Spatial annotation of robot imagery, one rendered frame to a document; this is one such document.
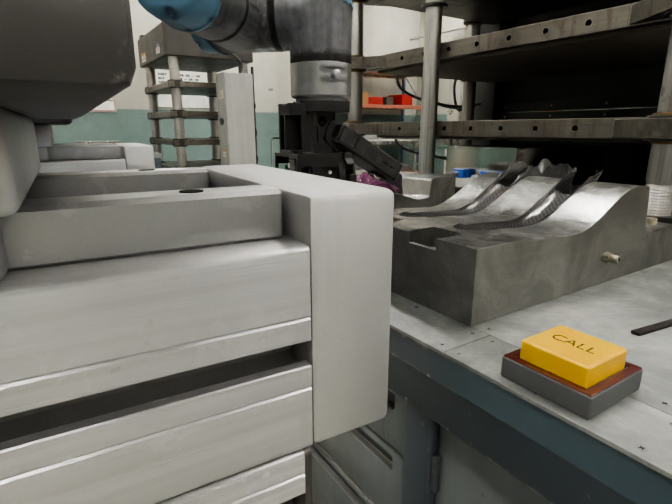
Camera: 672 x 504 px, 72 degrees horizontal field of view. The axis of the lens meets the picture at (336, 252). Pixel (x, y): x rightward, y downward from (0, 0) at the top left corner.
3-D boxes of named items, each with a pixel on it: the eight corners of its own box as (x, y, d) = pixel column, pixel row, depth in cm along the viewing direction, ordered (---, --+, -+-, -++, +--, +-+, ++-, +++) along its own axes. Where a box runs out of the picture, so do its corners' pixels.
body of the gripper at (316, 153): (275, 196, 62) (272, 102, 58) (331, 192, 66) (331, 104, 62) (299, 205, 55) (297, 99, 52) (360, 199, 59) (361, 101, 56)
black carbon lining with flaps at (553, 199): (470, 248, 57) (476, 171, 55) (388, 226, 70) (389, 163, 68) (614, 219, 76) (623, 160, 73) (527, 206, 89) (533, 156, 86)
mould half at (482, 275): (470, 327, 51) (480, 207, 48) (340, 269, 72) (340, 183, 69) (672, 259, 78) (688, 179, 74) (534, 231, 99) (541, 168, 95)
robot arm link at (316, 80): (333, 70, 61) (366, 62, 54) (333, 106, 63) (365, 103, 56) (280, 66, 58) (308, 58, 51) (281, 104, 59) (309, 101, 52)
